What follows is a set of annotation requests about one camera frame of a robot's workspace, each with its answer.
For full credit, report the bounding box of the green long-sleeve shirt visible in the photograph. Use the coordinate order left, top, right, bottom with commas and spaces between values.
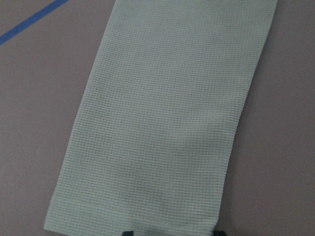
44, 0, 277, 236

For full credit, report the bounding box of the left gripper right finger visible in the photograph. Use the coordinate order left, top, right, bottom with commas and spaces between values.
213, 231, 226, 236

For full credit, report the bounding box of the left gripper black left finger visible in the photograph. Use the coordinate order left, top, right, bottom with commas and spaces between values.
122, 231, 134, 236

